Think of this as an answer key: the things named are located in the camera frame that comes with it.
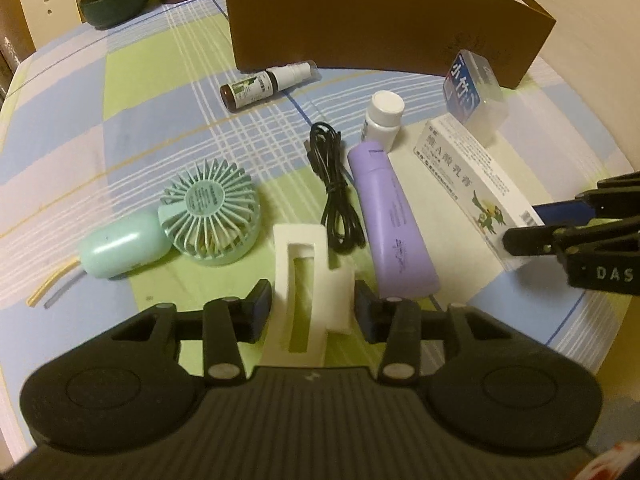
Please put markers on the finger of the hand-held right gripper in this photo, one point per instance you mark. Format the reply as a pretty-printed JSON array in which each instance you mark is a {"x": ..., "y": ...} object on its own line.
[
  {"x": 530, "y": 240},
  {"x": 560, "y": 210}
]

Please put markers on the white pill bottle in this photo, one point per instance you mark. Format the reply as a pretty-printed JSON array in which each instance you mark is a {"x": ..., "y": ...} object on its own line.
[{"x": 382, "y": 120}]

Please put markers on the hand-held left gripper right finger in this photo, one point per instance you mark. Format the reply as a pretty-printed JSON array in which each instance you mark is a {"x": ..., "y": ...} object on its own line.
[{"x": 365, "y": 311}]

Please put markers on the mint green handheld fan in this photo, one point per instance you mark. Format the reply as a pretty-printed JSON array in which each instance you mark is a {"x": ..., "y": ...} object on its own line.
[{"x": 210, "y": 200}]

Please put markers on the purple cream tube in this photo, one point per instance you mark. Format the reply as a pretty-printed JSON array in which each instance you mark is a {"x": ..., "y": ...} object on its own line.
[{"x": 390, "y": 220}]

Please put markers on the brown spray bottle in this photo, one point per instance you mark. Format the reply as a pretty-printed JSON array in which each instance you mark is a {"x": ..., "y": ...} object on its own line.
[{"x": 250, "y": 87}]

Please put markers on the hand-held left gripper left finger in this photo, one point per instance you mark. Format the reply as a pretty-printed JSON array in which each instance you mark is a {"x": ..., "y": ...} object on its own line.
[{"x": 257, "y": 310}]

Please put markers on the white hair claw clip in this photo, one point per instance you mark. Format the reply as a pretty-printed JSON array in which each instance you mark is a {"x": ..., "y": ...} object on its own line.
[{"x": 300, "y": 240}]

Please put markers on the white medicine carton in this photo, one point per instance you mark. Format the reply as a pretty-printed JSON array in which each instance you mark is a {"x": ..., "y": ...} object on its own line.
[{"x": 465, "y": 170}]

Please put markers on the blue and clear plastic box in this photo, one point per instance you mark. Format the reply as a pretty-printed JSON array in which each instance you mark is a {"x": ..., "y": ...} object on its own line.
[{"x": 462, "y": 85}]

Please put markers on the cream wooden chair back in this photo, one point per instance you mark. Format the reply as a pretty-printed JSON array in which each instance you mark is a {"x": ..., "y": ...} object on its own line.
[{"x": 55, "y": 25}]

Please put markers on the yellow rubber tube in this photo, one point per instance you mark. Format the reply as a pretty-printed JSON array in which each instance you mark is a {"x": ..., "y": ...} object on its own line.
[{"x": 55, "y": 280}]

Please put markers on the brown cardboard box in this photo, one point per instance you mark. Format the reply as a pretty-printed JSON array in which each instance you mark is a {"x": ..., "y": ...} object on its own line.
[{"x": 375, "y": 15}]

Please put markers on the checked tablecloth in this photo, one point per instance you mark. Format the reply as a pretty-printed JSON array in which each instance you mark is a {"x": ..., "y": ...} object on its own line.
[{"x": 150, "y": 110}]

